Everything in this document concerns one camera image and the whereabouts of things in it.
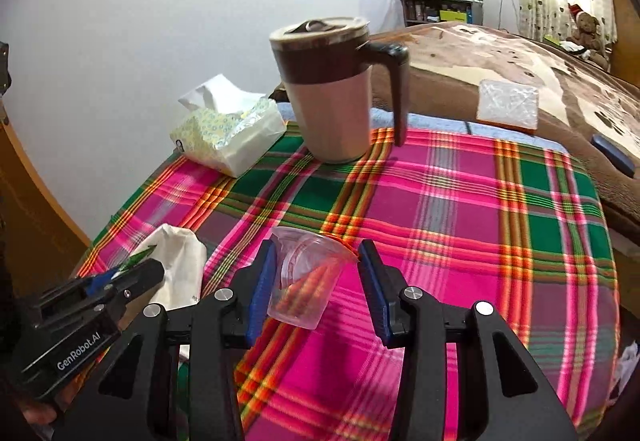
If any brown teddy bear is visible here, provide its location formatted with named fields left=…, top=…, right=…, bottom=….
left=567, top=4, right=610, bottom=71

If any cluttered white shelf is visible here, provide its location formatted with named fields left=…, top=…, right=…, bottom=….
left=400, top=0, right=484, bottom=27

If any white orange tissue box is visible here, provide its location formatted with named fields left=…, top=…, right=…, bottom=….
left=476, top=79, right=539, bottom=133

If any pink green plaid tablecloth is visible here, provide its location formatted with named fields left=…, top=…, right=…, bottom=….
left=79, top=126, right=620, bottom=440

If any brown steel lidded mug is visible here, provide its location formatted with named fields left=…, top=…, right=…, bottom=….
left=269, top=17, right=410, bottom=164

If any white paper bag green logo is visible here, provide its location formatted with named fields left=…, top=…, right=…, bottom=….
left=117, top=222, right=208, bottom=362

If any dark blue glasses case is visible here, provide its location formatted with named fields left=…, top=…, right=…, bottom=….
left=590, top=134, right=636, bottom=178

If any clear plastic cup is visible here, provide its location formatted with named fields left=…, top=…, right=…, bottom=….
left=268, top=227, right=357, bottom=331

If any brown bear pattern blanket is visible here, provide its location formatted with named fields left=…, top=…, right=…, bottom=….
left=370, top=22, right=639, bottom=239

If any yellow patterned tissue pack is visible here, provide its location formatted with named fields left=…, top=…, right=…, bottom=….
left=169, top=74, right=286, bottom=178

